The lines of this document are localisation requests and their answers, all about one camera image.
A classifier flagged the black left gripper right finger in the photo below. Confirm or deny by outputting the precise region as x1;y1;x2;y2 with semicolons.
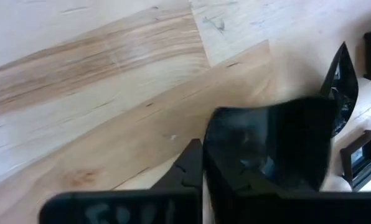
218;155;298;192

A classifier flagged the black teardrop plate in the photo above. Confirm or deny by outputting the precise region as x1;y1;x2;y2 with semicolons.
318;41;360;138

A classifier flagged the black pot with soil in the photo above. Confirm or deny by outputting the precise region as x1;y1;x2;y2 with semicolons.
203;97;338;193

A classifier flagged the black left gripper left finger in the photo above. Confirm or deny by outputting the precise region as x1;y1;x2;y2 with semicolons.
150;138;204;191

